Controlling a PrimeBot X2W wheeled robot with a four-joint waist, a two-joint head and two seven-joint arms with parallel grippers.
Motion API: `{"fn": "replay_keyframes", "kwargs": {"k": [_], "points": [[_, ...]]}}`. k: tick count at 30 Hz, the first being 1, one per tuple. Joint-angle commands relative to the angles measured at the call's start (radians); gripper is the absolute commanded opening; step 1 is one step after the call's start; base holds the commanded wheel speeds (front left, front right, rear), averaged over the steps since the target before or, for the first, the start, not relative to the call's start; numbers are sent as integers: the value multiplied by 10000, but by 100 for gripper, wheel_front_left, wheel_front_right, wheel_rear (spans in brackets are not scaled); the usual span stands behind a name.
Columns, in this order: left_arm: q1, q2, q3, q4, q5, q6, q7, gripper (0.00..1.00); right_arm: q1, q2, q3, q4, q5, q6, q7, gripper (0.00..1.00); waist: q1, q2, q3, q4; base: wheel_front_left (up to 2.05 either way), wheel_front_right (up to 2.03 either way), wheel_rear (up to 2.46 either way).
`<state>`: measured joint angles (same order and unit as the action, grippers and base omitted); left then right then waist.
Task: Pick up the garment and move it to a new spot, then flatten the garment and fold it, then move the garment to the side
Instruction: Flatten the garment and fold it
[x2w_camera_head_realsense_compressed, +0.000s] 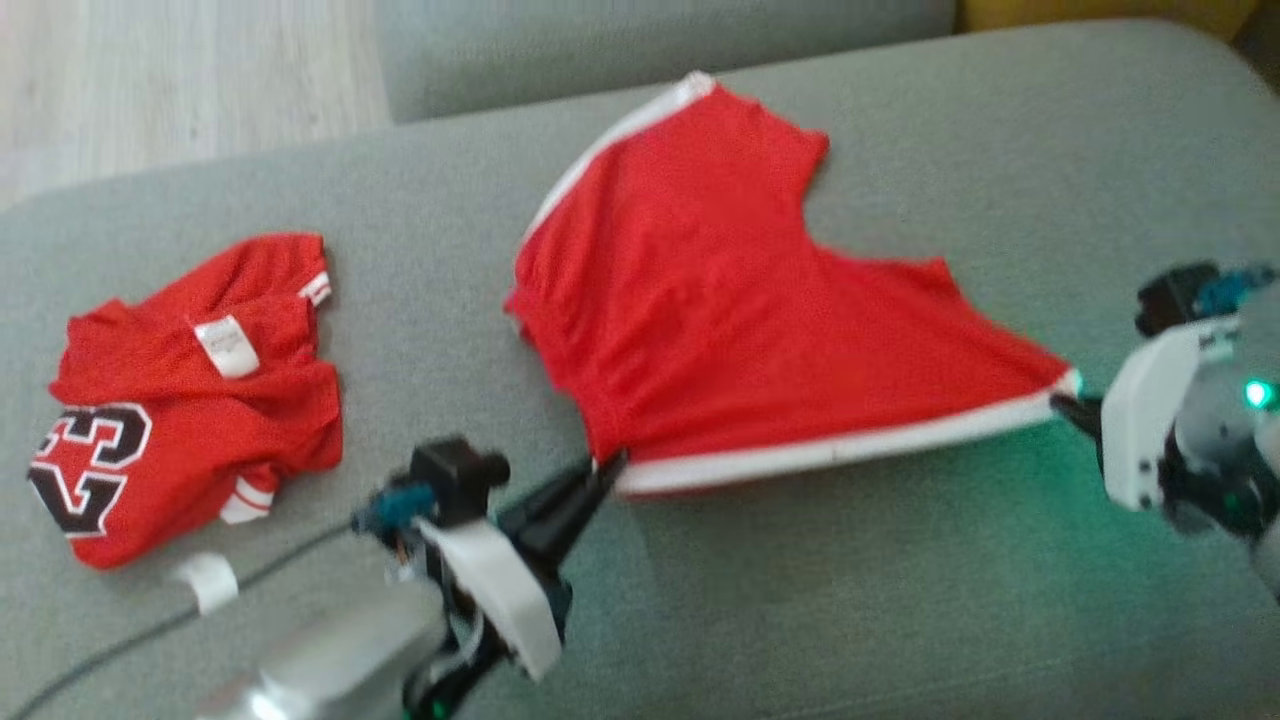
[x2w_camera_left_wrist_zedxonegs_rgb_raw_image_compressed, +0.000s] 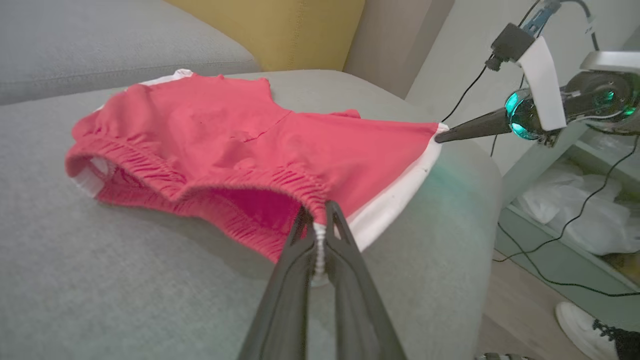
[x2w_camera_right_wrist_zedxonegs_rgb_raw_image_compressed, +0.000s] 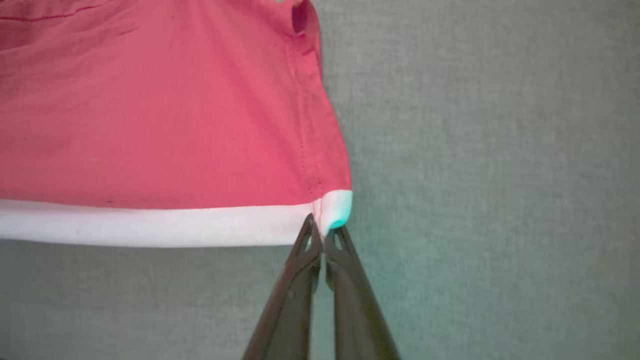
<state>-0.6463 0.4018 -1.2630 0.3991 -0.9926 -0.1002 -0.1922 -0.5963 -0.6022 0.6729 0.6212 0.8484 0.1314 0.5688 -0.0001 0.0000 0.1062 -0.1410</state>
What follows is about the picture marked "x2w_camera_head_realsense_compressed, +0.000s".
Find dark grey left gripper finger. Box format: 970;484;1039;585
495;450;628;548
518;458;631;581

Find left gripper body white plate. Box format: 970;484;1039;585
412;512;576;685

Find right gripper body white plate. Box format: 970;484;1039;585
1100;318;1251;536

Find red shorts with white stripes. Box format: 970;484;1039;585
503;70;1083;498

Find red Bulls 23 jersey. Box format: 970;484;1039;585
28;232;346;571

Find large grey sofa chaise cushion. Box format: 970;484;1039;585
0;18;1280;720

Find large yellow sofa back cushion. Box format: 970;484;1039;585
955;0;1261;41

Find grey sofa back cushion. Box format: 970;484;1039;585
375;0;959;126

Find white cable clip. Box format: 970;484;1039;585
175;553;239;614

